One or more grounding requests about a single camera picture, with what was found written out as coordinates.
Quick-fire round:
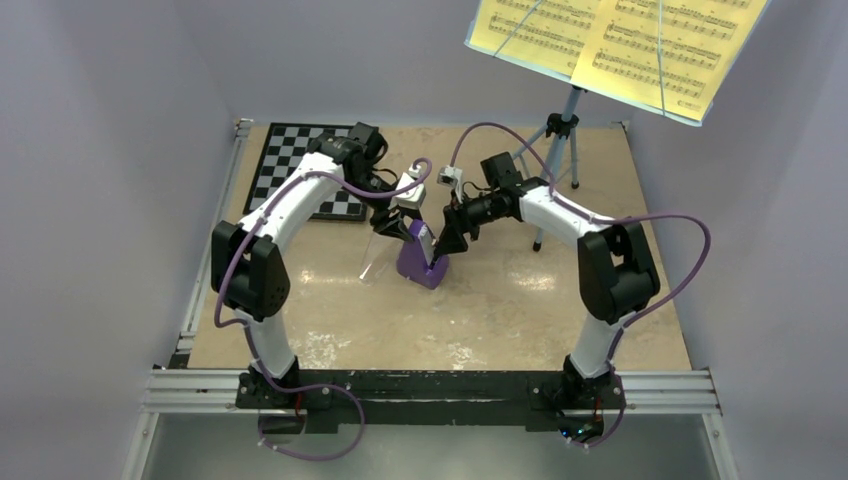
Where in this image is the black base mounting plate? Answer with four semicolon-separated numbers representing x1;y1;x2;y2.
234;369;626;439

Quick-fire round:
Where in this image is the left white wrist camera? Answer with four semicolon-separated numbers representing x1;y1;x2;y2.
390;167;426;211

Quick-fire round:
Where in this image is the left yellow sheet music page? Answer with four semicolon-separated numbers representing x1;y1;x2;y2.
466;0;601;77

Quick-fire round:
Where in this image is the black white chessboard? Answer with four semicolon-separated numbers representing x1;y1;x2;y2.
242;122;368;223

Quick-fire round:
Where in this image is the light blue music stand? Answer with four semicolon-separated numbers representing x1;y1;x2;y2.
463;0;774;253

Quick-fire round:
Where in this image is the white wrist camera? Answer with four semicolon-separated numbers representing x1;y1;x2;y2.
437;165;463;204
390;167;426;211

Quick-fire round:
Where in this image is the clear plastic metronome cover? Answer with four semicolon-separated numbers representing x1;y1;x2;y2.
358;233;402;285

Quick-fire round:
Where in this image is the purple metronome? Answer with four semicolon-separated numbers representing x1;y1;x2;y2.
396;219;450;290

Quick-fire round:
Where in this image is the right yellow sheet music page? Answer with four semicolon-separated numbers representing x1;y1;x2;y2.
571;0;768;126

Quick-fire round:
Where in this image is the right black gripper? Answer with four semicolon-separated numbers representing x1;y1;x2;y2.
433;190;502;258

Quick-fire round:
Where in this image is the aluminium frame rail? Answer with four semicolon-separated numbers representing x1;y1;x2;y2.
119;119;740;480

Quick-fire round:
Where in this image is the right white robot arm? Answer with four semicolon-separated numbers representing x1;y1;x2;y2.
434;153;661;407

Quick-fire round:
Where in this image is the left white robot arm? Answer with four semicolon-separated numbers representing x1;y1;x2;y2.
210;123;433;409

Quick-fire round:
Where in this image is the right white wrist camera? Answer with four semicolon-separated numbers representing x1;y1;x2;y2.
437;165;463;204

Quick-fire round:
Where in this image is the yellow sheet music page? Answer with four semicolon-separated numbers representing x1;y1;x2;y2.
571;0;768;126
466;0;601;77

